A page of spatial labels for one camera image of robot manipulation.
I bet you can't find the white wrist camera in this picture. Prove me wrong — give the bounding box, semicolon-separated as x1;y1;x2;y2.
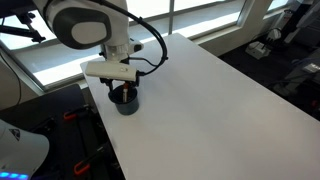
85;61;137;81

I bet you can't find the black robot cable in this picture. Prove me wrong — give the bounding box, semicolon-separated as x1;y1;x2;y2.
99;0;169;77

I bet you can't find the black pegboard mounting plate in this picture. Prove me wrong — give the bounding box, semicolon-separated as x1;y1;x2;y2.
29;106;118;180

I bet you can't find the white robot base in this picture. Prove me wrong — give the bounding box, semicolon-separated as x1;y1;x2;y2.
0;120;50;180

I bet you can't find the orange black clamp far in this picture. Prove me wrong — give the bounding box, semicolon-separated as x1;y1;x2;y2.
73;144;108;176

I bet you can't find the red marker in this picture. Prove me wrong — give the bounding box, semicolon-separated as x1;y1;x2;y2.
123;83;129;103

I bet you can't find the orange black clamp near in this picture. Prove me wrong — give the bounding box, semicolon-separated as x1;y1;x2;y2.
63;104;93;121

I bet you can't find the orange black clamp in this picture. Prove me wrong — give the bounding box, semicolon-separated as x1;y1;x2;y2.
63;104;93;121
73;144;108;176

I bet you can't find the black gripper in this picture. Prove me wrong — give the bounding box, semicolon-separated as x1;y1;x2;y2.
99;49;132;88

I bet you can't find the dark green mug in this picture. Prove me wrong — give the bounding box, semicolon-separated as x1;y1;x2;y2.
108;85;139;115

